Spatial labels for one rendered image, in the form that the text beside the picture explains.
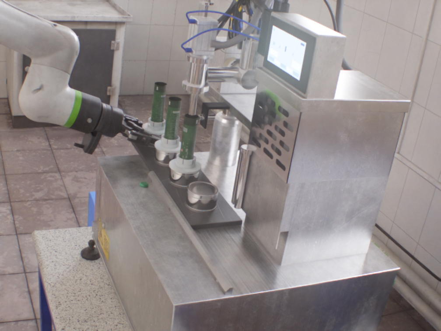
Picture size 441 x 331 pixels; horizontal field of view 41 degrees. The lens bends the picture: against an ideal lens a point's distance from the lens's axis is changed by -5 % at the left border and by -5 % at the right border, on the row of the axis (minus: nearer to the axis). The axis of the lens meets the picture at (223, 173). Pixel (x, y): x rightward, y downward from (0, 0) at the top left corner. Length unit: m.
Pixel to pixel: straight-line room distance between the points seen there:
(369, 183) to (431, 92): 1.69
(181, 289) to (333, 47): 0.48
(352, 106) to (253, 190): 0.27
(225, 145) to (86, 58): 2.79
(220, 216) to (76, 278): 0.44
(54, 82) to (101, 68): 2.83
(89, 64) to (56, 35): 2.79
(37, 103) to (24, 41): 0.15
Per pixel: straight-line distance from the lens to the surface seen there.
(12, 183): 3.59
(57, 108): 1.43
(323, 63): 1.00
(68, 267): 1.57
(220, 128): 1.49
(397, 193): 3.04
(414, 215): 2.95
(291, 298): 1.14
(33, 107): 1.42
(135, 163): 1.48
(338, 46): 1.01
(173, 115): 1.42
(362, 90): 1.14
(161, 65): 5.11
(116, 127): 1.49
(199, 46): 1.26
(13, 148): 4.03
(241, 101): 1.38
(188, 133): 1.33
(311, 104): 1.02
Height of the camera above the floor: 1.65
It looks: 25 degrees down
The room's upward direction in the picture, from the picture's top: 9 degrees clockwise
